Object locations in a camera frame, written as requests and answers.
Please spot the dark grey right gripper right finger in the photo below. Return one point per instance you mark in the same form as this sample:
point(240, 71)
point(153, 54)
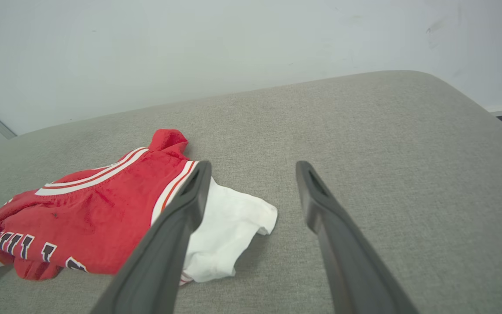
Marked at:
point(351, 270)

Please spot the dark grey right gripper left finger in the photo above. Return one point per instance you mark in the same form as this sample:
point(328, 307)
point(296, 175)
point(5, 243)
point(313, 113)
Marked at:
point(164, 261)

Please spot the red and white sports jersey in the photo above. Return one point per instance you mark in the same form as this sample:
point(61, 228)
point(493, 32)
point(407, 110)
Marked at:
point(103, 218)

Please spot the grey fabric sofa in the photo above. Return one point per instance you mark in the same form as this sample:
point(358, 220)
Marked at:
point(364, 131)

